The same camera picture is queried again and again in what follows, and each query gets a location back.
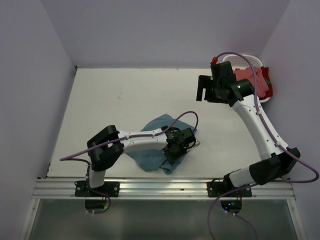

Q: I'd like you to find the teal blue t shirt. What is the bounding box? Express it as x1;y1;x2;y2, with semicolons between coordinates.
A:
126;114;187;175

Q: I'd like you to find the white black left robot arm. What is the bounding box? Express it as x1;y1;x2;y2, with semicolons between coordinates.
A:
86;125;199;197

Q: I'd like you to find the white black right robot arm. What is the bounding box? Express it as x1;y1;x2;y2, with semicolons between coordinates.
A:
196;61;301;197

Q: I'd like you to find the white perforated laundry basket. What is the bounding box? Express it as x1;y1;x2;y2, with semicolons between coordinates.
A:
222;54;271;103

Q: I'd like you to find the pink t shirt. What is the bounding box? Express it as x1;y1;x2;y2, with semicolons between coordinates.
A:
233;67;269;99

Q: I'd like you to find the red green patterned cloth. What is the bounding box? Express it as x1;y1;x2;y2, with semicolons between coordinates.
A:
260;66;273;100

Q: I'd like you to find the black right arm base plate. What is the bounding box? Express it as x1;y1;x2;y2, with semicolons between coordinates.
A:
206;178;253;198

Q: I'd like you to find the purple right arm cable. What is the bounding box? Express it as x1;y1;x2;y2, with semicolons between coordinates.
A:
208;51;320;240

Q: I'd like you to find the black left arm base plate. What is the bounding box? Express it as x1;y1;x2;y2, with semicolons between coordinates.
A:
74;180;120;198

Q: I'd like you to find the aluminium table edge rail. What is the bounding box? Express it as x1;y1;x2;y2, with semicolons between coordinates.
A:
32;177;295;200

